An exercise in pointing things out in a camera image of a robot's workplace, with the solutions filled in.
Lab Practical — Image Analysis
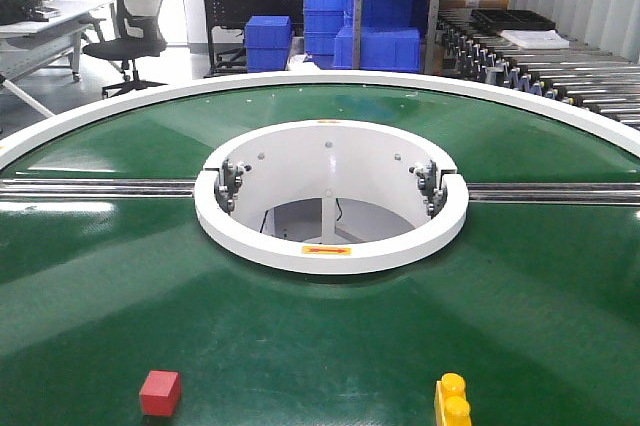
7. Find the blue crate front right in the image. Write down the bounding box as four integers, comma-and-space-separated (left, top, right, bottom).
333, 26, 420, 73

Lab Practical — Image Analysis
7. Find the blue stacked crate left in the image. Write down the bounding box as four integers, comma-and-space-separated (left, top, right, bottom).
244, 15, 293, 73

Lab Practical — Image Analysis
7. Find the black backpack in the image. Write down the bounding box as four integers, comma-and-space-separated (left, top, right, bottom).
0, 0, 31, 26

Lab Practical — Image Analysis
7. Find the roller conveyor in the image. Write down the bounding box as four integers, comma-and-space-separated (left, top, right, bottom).
438, 9, 639, 130

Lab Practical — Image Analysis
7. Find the white outer ring rim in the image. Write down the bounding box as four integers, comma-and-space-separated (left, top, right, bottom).
1, 71, 639, 182

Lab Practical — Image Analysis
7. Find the white office desk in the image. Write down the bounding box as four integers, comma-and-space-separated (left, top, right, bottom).
1, 0, 114, 118

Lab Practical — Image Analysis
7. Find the black mesh office chair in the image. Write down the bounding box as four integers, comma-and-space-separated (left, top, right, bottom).
83, 0, 167, 69

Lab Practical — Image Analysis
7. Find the white tray on conveyor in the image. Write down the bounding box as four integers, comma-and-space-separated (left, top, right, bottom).
500, 30, 570, 50

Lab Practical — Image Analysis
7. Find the red cube block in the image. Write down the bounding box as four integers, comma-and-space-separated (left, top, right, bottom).
139, 370, 182, 417

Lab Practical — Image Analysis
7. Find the white inner ring guard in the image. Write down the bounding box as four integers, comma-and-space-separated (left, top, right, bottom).
193, 120, 469, 275

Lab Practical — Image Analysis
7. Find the blue crate stack middle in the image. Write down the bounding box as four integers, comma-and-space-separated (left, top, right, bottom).
303, 0, 346, 56

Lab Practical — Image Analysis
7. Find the yellow toy brick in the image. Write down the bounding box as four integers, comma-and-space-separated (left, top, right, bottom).
434, 372, 472, 426

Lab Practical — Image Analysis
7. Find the black tray on conveyor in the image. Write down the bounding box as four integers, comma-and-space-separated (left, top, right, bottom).
471, 9, 556, 31

